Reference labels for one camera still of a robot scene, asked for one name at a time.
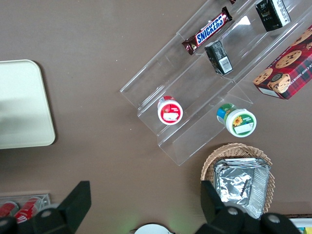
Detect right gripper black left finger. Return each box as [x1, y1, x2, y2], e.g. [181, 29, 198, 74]
[17, 180, 92, 234]

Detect green lid yogurt cup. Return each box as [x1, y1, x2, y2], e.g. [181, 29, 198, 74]
[216, 103, 257, 137]

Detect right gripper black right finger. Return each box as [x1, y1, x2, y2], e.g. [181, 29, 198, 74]
[196, 180, 262, 234]

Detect stacked silver foil containers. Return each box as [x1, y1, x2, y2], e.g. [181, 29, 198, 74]
[213, 157, 273, 220]

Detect white snack tray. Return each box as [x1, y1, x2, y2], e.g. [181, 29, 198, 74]
[289, 217, 312, 234]

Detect cream plastic tray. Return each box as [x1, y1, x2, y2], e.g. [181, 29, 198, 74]
[0, 59, 56, 150]

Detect clear acrylic bottle rack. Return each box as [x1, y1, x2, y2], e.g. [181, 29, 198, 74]
[0, 193, 52, 220]

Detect light tan wicker basket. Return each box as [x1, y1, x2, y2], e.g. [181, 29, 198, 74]
[200, 143, 275, 215]

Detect small black carton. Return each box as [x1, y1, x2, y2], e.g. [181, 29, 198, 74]
[204, 40, 234, 75]
[254, 0, 292, 33]

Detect red lid yogurt cup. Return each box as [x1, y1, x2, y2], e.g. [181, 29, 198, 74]
[157, 96, 184, 126]

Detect red cola bottle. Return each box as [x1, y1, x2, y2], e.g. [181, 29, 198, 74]
[14, 196, 46, 224]
[0, 201, 20, 218]

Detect clear acrylic stepped stand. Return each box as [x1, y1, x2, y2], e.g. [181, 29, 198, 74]
[119, 0, 312, 167]

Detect red plaid cookie box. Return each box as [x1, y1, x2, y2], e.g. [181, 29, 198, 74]
[253, 24, 312, 100]

